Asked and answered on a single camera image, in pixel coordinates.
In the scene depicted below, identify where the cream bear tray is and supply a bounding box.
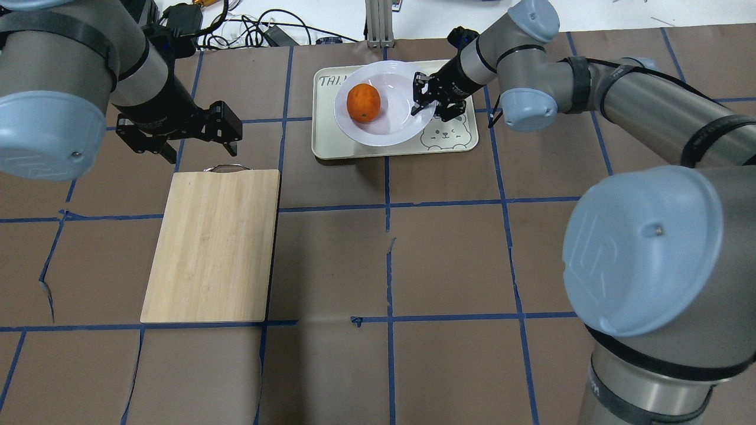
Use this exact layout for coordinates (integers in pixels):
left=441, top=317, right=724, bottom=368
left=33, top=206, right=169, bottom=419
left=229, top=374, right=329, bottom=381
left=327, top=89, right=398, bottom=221
left=311, top=60, right=480, bottom=161

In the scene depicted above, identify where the orange fruit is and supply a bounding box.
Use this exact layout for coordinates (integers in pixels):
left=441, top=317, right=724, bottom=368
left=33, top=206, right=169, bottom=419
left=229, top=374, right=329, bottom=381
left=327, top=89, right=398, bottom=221
left=346, top=83, right=382, bottom=123

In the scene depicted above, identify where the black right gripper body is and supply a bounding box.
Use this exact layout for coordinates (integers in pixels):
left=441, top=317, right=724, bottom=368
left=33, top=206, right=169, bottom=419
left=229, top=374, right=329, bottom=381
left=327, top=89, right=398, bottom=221
left=413, top=56, right=473, bottom=122

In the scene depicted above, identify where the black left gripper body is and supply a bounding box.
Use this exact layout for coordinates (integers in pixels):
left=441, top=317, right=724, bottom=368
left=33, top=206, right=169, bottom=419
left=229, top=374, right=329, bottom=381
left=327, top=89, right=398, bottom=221
left=116, top=100, right=243, bottom=155

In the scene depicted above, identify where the white round plate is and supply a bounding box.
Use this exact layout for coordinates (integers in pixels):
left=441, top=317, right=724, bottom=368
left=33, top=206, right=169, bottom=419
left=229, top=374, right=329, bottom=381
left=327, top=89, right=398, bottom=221
left=333, top=60, right=436, bottom=147

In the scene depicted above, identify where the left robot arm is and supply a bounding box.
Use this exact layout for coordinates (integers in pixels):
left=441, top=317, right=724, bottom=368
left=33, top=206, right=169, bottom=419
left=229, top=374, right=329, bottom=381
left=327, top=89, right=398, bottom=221
left=1, top=1, right=243, bottom=181

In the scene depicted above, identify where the bamboo cutting board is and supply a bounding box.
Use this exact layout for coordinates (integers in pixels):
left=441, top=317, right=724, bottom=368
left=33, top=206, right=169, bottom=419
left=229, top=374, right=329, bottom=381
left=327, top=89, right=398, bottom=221
left=140, top=169, right=281, bottom=325

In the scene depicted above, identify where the aluminium frame post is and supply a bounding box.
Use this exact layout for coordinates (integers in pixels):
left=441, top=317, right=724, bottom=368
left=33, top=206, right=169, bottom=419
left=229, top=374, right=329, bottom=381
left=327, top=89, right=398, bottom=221
left=365, top=0, right=395, bottom=48

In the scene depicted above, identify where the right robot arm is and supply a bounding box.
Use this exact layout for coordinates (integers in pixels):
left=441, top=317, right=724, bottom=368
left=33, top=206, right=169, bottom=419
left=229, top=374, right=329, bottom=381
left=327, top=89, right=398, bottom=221
left=412, top=1, right=755, bottom=424

